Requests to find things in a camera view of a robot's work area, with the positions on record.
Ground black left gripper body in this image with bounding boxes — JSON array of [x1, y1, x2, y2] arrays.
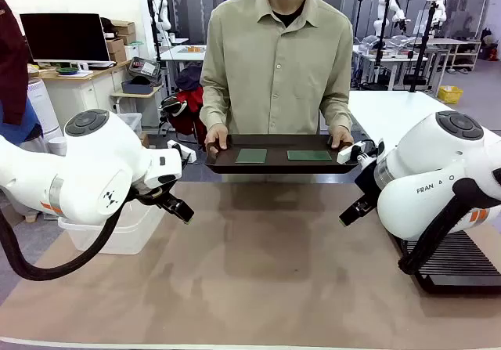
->
[[132, 176, 178, 207]]

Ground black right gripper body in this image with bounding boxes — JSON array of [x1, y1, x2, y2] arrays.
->
[[354, 161, 387, 210]]

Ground wide green PCB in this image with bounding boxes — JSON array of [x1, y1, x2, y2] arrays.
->
[[287, 150, 333, 161]]

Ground squarish green PCB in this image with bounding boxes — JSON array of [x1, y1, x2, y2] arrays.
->
[[235, 148, 268, 164]]

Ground dark brown serving tray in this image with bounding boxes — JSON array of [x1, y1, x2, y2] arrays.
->
[[204, 133, 360, 175]]

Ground person's left forearm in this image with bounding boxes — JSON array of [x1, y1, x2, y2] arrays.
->
[[320, 87, 353, 134]]

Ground person's right forearm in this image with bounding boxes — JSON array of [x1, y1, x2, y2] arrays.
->
[[199, 87, 230, 132]]

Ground stacked cardboard boxes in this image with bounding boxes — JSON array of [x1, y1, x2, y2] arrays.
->
[[105, 19, 137, 62]]

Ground person's left hand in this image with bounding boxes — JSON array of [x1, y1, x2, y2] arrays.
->
[[327, 128, 355, 150]]

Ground person's right hand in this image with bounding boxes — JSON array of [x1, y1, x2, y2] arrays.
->
[[204, 124, 229, 156]]

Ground clear plastic bin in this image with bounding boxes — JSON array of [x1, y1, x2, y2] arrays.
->
[[57, 199, 165, 255]]

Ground red backpack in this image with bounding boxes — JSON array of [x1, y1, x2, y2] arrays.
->
[[168, 87, 205, 135]]

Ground dark grey shallow bin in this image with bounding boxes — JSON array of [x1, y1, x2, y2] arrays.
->
[[121, 80, 154, 95]]

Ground white cylinder device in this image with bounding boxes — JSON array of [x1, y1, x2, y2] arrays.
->
[[47, 136, 68, 156]]

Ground black slotted PCB rack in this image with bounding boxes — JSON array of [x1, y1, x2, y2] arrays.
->
[[398, 228, 501, 294]]

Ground yellow plastic basket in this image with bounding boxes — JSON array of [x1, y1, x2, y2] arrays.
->
[[437, 85, 464, 104]]

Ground wood-topped white desk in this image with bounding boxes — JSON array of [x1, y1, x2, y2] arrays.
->
[[29, 58, 132, 135]]

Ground white air purifier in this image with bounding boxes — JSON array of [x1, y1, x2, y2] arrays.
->
[[27, 78, 63, 138]]

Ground small white background table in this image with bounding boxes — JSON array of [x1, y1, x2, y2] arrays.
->
[[160, 44, 207, 63]]

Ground black tripod stand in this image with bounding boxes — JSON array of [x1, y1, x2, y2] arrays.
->
[[409, 1, 438, 92]]

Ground beige button shirt torso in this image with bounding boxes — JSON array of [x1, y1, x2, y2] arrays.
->
[[199, 0, 355, 135]]

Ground black computer monitor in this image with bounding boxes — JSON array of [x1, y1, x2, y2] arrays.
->
[[19, 12, 112, 64]]

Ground person in maroon top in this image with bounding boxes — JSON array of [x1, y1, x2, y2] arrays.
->
[[0, 0, 42, 143]]

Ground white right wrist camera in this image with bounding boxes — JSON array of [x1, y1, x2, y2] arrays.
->
[[337, 140, 387, 167]]

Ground black right arm cable sleeve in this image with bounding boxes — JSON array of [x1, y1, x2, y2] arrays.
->
[[398, 177, 501, 276]]

